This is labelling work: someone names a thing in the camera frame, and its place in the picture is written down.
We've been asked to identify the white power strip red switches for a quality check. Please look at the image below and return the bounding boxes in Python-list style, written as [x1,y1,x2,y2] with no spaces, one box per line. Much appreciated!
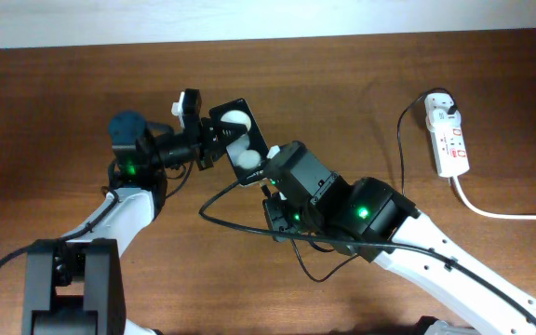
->
[424,93,470,178]

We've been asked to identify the white power strip cord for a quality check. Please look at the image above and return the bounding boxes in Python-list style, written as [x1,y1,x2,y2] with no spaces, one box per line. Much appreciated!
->
[449,175,536,222]

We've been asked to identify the black USB charging cable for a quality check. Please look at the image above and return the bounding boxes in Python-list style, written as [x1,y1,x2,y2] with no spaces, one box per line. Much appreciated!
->
[198,87,460,284]

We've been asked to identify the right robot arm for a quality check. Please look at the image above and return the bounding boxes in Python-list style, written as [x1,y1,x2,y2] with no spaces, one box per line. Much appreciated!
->
[263,141,536,334]

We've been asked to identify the black smartphone with lit screen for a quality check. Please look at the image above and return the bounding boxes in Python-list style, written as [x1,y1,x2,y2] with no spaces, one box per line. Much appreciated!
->
[209,98,268,187]

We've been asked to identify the white USB charger plug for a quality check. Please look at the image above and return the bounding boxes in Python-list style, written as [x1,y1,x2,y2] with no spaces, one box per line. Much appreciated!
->
[425,106,462,132]

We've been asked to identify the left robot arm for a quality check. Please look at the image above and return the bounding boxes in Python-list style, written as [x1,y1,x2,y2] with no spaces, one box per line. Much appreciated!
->
[21,88,254,335]

